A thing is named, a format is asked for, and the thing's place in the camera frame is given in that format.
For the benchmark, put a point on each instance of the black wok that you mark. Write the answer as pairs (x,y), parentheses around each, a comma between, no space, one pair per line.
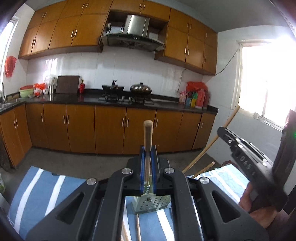
(113,90)

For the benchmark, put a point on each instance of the lidded dark wok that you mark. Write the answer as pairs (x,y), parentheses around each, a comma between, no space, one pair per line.
(140,90)

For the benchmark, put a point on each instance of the window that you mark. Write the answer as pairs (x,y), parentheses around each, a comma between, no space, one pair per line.
(265,85)
(6,35)

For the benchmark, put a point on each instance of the condiment bottles group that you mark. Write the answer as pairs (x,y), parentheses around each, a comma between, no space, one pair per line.
(195,99)

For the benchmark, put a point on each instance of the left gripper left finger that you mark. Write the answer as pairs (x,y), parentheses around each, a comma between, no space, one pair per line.
(93,211)

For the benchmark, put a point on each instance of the green perforated utensil holder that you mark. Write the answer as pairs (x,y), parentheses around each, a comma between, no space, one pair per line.
(149,202)

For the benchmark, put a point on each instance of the green basin red lid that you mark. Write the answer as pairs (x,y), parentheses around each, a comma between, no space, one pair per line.
(26,90)

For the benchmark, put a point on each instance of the wooden upper cabinets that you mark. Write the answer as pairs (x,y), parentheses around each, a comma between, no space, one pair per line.
(88,26)

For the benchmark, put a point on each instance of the gas stove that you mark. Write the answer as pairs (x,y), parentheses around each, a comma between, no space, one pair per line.
(127,100)

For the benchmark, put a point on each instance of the steel range hood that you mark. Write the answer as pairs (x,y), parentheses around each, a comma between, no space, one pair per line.
(133,31)

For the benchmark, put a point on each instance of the right window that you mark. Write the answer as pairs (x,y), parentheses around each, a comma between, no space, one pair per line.
(265,85)

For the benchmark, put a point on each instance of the red plastic bag on wall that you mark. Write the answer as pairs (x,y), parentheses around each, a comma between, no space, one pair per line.
(9,65)

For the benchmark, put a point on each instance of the black countertop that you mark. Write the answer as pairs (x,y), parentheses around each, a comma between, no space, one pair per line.
(96,97)

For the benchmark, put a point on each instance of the wooden lower cabinets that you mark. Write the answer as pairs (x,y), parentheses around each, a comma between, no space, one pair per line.
(98,129)

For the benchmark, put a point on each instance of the right hand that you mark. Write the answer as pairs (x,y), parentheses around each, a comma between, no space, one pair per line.
(264,216)

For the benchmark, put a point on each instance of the red bag on counter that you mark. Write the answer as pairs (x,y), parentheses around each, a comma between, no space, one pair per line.
(196,86)

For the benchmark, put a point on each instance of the blue striped tablecloth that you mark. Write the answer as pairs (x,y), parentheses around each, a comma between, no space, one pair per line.
(41,191)

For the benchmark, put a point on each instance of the dark wooden cutting board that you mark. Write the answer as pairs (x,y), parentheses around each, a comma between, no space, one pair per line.
(67,84)

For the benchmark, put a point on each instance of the left window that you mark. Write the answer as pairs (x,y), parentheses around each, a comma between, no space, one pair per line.
(6,35)

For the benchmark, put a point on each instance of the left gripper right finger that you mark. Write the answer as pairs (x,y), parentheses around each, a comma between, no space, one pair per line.
(201,210)

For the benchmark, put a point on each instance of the red white plastic bag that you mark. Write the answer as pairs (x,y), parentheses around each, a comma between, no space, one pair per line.
(40,89)

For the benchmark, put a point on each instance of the wooden cabinets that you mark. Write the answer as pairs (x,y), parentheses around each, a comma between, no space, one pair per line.
(88,26)
(98,129)

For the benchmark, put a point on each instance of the red bottle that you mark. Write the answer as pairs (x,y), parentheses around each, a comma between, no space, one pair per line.
(81,87)

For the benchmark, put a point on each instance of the wooden chopstick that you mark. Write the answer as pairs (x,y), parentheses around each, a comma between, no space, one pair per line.
(138,227)
(148,129)
(204,169)
(124,236)
(213,141)

